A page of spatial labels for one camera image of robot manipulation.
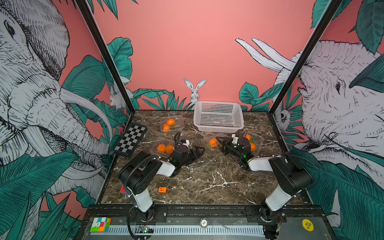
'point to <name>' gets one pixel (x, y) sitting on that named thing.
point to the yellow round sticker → (308, 225)
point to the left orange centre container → (161, 148)
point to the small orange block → (162, 189)
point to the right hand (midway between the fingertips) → (215, 137)
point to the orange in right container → (248, 136)
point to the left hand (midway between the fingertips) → (203, 149)
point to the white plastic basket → (218, 117)
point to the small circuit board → (144, 229)
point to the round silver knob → (204, 222)
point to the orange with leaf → (213, 142)
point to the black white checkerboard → (128, 142)
